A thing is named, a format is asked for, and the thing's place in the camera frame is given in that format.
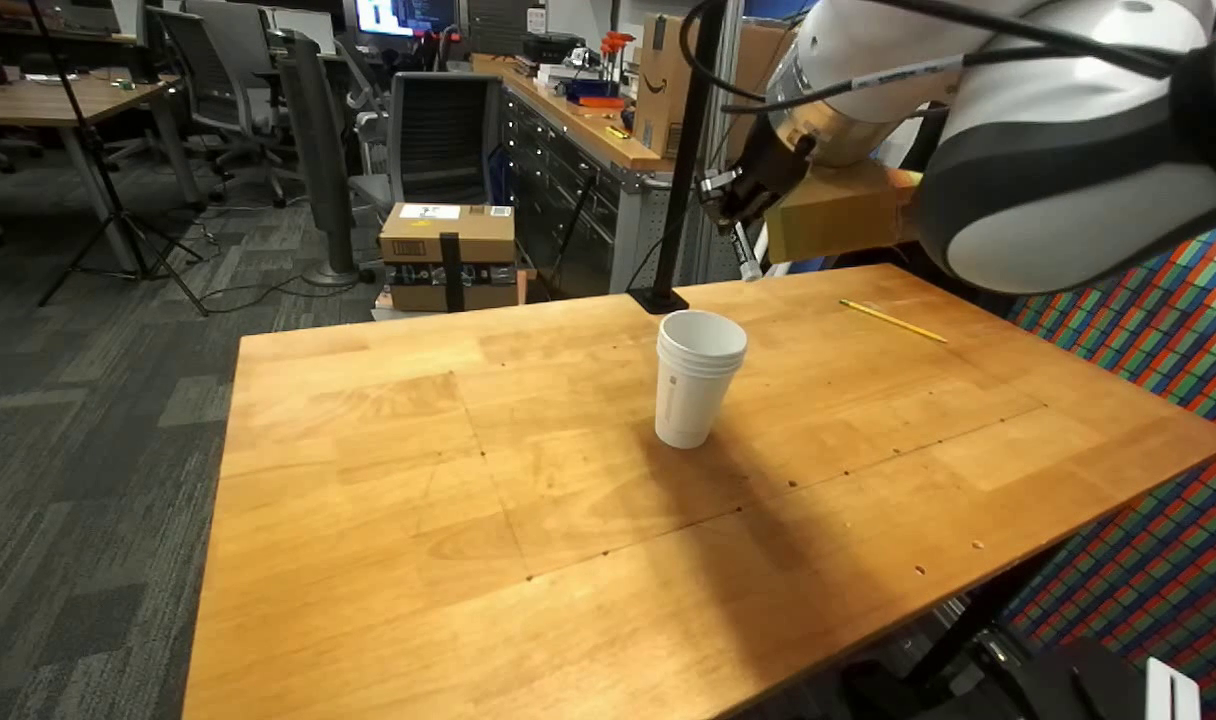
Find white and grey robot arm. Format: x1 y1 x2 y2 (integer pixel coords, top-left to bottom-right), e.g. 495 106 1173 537
748 0 1216 296

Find white foam cup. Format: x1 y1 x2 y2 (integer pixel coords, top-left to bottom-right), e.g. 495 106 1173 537
652 310 748 447

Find grey cabinet counter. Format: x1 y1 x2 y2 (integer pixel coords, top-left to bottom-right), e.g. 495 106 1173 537
467 53 771 301

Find small cardboard box on floor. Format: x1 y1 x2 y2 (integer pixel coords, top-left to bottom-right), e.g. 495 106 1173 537
379 201 527 314

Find yellow pencil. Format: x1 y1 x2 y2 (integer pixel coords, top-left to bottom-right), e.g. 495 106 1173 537
839 301 946 346

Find large cardboard box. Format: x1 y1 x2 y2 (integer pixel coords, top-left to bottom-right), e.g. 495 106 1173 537
626 11 800 162

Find computer monitor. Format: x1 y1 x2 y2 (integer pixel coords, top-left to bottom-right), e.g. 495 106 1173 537
346 0 457 35

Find black tripod stand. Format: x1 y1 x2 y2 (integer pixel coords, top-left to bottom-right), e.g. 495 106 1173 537
25 0 207 314

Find black office chair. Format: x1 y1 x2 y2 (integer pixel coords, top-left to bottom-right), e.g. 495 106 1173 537
147 7 292 203

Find wooden office desk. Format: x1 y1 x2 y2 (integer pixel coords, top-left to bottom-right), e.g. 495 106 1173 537
0 69 192 253

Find black vertical camera pole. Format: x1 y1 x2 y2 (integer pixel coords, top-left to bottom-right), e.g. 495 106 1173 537
633 0 729 316

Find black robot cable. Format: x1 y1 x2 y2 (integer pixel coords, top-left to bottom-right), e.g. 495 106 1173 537
676 0 1216 112

